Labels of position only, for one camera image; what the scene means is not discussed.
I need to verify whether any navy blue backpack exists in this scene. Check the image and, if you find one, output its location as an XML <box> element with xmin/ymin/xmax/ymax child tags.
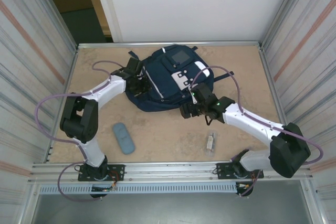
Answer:
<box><xmin>125</xmin><ymin>45</ymin><xmax>234</xmax><ymax>112</ymax></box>

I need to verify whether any blue-grey oval glasses case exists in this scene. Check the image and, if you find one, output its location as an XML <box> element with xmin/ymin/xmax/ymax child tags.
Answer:
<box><xmin>112</xmin><ymin>123</ymin><xmax>136</xmax><ymax>154</ymax></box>

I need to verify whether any grey metal sheet panel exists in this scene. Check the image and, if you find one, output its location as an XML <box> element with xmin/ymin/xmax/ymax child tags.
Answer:
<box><xmin>31</xmin><ymin>180</ymin><xmax>317</xmax><ymax>224</ymax></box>

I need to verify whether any thin aluminium table edge rail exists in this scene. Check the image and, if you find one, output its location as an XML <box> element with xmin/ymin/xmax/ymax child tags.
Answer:
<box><xmin>76</xmin><ymin>40</ymin><xmax>263</xmax><ymax>50</ymax></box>

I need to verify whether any wide aluminium mounting rail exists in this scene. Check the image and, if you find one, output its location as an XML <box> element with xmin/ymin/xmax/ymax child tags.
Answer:
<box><xmin>27</xmin><ymin>158</ymin><xmax>314</xmax><ymax>185</ymax></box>

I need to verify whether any right aluminium table side rail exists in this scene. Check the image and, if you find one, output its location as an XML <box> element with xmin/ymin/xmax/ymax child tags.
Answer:
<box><xmin>258</xmin><ymin>45</ymin><xmax>299</xmax><ymax>161</ymax></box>

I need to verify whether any aluminium table side rail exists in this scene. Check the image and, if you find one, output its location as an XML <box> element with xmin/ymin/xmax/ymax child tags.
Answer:
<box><xmin>46</xmin><ymin>47</ymin><xmax>79</xmax><ymax>164</ymax></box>
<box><xmin>258</xmin><ymin>45</ymin><xmax>299</xmax><ymax>161</ymax></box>

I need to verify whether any left aluminium table side rail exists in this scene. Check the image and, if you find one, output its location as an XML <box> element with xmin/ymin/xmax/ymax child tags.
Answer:
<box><xmin>46</xmin><ymin>47</ymin><xmax>79</xmax><ymax>164</ymax></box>

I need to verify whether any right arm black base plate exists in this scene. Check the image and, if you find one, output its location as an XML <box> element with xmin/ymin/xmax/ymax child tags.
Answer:
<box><xmin>215</xmin><ymin>163</ymin><xmax>264</xmax><ymax>180</ymax></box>

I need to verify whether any grey slotted cable duct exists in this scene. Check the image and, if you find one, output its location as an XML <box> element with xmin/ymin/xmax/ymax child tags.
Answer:
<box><xmin>38</xmin><ymin>183</ymin><xmax>238</xmax><ymax>195</ymax></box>

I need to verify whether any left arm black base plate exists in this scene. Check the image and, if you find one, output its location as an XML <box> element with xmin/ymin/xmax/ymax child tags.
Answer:
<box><xmin>78</xmin><ymin>164</ymin><xmax>125</xmax><ymax>182</ymax></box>

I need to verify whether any white door frame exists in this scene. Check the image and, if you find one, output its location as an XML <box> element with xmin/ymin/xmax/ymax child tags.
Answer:
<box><xmin>90</xmin><ymin>0</ymin><xmax>124</xmax><ymax>43</ymax></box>

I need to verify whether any small circuit board with wires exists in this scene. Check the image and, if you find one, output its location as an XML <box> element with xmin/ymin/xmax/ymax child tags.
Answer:
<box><xmin>91</xmin><ymin>182</ymin><xmax>119</xmax><ymax>193</ymax></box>

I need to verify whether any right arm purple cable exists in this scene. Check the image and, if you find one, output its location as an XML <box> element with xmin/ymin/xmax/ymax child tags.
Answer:
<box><xmin>188</xmin><ymin>66</ymin><xmax>324</xmax><ymax>198</ymax></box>

